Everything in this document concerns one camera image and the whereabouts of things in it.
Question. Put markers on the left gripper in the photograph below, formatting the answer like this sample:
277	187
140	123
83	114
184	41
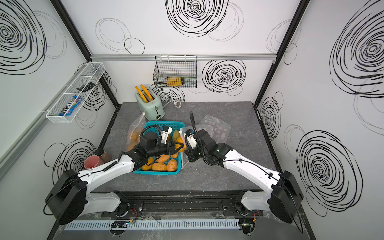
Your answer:
174	147

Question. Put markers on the potato bottom left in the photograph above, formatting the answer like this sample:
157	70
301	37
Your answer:
147	166

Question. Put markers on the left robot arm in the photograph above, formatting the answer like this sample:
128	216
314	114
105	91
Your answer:
72	195

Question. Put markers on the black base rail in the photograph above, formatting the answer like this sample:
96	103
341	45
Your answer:
227	202

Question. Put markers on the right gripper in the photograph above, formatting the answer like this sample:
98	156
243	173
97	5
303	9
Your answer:
190	152

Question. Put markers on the potato left middle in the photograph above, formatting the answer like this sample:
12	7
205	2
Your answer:
163	158

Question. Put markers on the white slotted cable duct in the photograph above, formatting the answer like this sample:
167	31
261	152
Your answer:
120	225

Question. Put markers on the black remote control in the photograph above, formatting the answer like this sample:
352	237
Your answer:
86	87

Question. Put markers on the yellow bottle in basket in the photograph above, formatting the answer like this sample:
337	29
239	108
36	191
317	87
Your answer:
175	82

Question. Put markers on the toast slice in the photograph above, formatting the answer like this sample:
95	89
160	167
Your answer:
147	93
142	96

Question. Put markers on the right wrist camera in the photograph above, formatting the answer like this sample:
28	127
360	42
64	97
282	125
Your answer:
190	139

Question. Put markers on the brown jar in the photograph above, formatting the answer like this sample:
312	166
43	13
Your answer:
103	155

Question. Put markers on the black wire wall basket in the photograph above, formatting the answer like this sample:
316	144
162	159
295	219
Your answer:
184	69

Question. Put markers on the right toast slice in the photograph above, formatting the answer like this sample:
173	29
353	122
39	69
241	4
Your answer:
147	93

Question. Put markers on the teal plastic basket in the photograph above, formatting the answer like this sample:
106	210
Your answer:
176	126

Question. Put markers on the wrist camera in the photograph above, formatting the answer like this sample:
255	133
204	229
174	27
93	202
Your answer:
190	139
166	134

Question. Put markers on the white wire wall shelf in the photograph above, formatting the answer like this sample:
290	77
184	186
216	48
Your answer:
93	100

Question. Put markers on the reddish potato lower right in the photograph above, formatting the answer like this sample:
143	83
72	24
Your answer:
172	165

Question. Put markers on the mint green toaster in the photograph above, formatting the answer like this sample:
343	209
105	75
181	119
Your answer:
153	109

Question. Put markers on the potato right edge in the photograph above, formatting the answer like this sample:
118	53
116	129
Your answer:
180	145

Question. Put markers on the clear zipper bag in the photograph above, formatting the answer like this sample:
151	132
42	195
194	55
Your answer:
135	129

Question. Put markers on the aluminium wall rail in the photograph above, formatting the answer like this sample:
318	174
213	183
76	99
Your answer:
183	57

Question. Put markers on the pink cup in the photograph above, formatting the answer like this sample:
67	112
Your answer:
93	162

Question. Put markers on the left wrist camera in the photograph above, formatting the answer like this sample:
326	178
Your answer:
166	134

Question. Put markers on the left toast slice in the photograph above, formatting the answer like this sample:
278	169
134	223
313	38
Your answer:
142	96

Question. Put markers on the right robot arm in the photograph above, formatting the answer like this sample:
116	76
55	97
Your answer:
267	180

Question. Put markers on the greenish potato top right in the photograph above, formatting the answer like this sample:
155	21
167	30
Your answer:
176	135

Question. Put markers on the potato bottom middle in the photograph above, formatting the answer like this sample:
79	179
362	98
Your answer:
159	167

